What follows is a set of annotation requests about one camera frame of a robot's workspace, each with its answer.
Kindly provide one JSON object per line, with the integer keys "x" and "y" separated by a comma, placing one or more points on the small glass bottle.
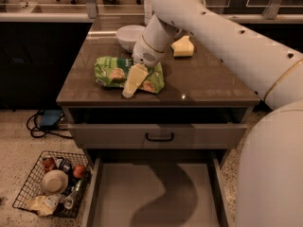
{"x": 70, "y": 200}

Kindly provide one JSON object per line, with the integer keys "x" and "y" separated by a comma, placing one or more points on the white ceramic bowl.
{"x": 128, "y": 35}

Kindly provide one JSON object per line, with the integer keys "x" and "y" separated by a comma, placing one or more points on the blue white snack bag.
{"x": 63, "y": 165}

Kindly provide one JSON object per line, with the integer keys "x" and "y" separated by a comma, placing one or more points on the green rice chip bag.
{"x": 112, "y": 72}

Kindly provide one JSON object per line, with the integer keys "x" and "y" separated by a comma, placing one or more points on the blue power adapter box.
{"x": 50, "y": 118}

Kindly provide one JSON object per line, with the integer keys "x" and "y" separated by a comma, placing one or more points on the grey top drawer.
{"x": 157, "y": 136}

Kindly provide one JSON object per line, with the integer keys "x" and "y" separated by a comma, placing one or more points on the yellow sponge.
{"x": 183, "y": 47}

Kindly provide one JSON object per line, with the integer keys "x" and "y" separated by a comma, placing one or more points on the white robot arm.
{"x": 270, "y": 176}

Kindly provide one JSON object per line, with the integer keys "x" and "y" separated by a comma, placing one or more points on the clear plastic water bottle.
{"x": 147, "y": 11}

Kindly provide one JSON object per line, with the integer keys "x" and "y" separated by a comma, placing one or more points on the red apple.
{"x": 79, "y": 171}

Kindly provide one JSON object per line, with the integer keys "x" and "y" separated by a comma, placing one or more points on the grey drawer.
{"x": 157, "y": 136}
{"x": 156, "y": 194}

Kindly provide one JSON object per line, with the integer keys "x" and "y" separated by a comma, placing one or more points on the black wire basket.
{"x": 32, "y": 186}

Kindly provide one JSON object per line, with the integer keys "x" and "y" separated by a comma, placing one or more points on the grey middle drawer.
{"x": 156, "y": 194}

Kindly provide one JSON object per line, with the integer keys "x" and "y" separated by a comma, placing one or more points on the crumpled yellow snack bag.
{"x": 44, "y": 205}

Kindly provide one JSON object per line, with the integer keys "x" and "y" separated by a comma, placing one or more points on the red soda can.
{"x": 49, "y": 163}

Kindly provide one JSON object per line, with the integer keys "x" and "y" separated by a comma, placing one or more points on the grey drawer cabinet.
{"x": 157, "y": 156}

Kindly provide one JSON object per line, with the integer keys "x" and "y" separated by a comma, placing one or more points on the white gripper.
{"x": 144, "y": 53}

